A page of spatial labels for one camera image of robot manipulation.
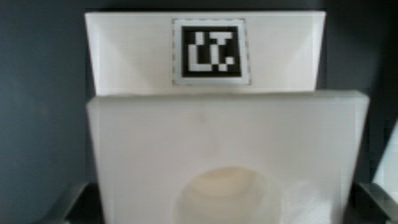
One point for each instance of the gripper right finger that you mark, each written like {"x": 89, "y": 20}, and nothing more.
{"x": 375, "y": 205}

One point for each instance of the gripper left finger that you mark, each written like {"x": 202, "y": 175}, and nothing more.
{"x": 60, "y": 209}

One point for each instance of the white lamp base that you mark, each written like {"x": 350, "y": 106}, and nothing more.
{"x": 225, "y": 142}

